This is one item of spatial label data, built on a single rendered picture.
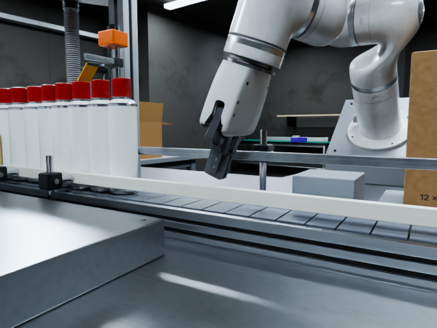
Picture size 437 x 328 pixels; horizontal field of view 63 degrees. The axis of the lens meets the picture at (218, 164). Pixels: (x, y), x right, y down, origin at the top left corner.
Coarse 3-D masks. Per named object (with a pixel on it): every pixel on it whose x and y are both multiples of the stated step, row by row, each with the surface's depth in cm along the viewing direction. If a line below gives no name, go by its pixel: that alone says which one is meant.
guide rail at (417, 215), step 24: (24, 168) 75; (168, 192) 56; (192, 192) 53; (216, 192) 51; (240, 192) 49; (264, 192) 47; (360, 216) 41; (384, 216) 40; (408, 216) 39; (432, 216) 38
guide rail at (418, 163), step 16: (256, 160) 55; (272, 160) 54; (288, 160) 53; (304, 160) 51; (320, 160) 50; (336, 160) 49; (352, 160) 48; (368, 160) 47; (384, 160) 46; (400, 160) 45; (416, 160) 44; (432, 160) 43
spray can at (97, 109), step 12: (96, 84) 65; (108, 84) 66; (96, 96) 65; (108, 96) 66; (96, 108) 65; (96, 120) 65; (96, 132) 65; (108, 132) 66; (96, 144) 65; (108, 144) 66; (96, 156) 65; (108, 156) 66; (96, 168) 66; (108, 168) 66
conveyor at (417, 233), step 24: (72, 192) 67; (96, 192) 66; (144, 192) 66; (240, 216) 50; (264, 216) 49; (288, 216) 49; (312, 216) 49; (336, 216) 49; (408, 240) 40; (432, 240) 38
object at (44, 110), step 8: (48, 88) 73; (48, 96) 73; (40, 104) 74; (48, 104) 73; (40, 112) 73; (48, 112) 73; (40, 120) 73; (48, 120) 73; (40, 128) 74; (48, 128) 73; (40, 136) 74; (48, 136) 73; (40, 144) 74; (48, 144) 74; (40, 152) 74; (48, 152) 74; (40, 160) 75; (40, 168) 75
